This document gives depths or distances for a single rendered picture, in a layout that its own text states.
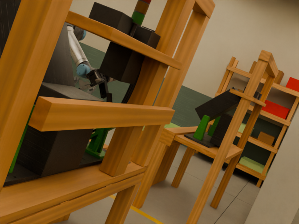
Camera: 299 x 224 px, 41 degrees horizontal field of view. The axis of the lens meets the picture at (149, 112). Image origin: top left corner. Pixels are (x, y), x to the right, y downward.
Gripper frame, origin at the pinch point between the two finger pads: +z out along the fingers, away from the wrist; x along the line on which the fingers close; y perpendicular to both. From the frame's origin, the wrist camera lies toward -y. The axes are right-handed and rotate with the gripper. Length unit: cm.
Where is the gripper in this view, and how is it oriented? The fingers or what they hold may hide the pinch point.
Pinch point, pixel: (86, 86)
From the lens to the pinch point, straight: 216.6
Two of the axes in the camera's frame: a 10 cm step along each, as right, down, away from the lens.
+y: -4.1, -9.1, -0.3
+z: -4.3, 2.3, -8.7
